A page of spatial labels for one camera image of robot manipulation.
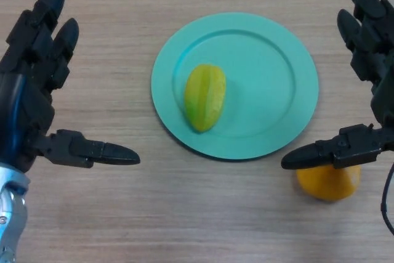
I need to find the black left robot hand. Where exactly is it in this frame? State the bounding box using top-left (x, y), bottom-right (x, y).
top-left (0, 0), bottom-right (142, 173)

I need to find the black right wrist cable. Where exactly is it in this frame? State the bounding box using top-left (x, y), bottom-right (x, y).
top-left (380, 160), bottom-right (394, 237)

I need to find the orange fruit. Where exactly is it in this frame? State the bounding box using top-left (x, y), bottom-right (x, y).
top-left (296, 164), bottom-right (362, 201)

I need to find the green round plate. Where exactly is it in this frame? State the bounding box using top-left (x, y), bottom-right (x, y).
top-left (151, 12), bottom-right (320, 161)

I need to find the yellow-green starfruit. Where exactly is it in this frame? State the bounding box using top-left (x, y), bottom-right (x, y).
top-left (183, 63), bottom-right (227, 134)

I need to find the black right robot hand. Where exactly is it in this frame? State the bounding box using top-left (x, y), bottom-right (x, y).
top-left (281, 0), bottom-right (394, 171)

